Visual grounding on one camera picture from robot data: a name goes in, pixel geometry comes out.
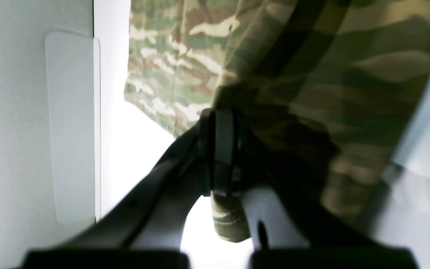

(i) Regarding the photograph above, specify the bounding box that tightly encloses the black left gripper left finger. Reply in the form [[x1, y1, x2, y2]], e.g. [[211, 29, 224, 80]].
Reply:
[[22, 109, 214, 269]]

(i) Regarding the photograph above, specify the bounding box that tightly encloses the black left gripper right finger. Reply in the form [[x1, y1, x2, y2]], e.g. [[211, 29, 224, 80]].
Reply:
[[214, 109, 418, 269]]

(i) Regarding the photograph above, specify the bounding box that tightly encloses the camouflage T-shirt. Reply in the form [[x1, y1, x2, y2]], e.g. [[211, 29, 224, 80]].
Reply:
[[124, 0, 430, 225]]

